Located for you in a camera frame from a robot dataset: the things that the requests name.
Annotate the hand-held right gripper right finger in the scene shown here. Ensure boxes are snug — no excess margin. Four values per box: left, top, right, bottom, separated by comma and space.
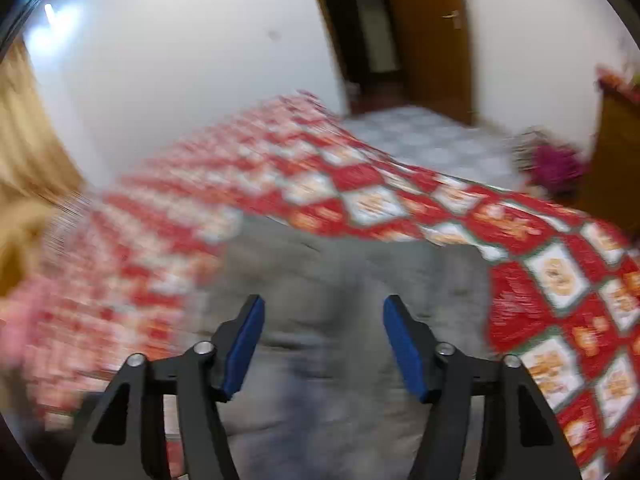
383, 295, 583, 480

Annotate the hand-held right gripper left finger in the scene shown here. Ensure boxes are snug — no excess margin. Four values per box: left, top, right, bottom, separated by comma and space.
61, 294, 266, 480

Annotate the grey puffer jacket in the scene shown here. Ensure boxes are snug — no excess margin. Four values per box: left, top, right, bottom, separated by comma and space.
187, 215, 496, 480

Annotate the red printed bear blanket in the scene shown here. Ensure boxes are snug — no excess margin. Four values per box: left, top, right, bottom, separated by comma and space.
0, 91, 640, 480

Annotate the pink folded quilt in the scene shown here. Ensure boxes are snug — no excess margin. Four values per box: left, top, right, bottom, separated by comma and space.
0, 280, 46, 376

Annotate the magenta cloth pile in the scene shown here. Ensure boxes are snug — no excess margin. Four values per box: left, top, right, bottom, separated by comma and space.
515, 130, 586, 198

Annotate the cream wooden headboard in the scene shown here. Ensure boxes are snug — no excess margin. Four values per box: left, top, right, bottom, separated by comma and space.
0, 195, 61, 301

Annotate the wooden cabinet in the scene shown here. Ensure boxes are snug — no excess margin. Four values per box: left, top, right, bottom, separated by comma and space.
575, 67, 640, 226

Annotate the beige patterned curtain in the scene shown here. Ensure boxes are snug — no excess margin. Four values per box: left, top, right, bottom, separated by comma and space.
0, 40, 86, 211

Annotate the brown wooden door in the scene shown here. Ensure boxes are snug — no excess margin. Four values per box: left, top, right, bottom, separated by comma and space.
382, 0, 476, 126

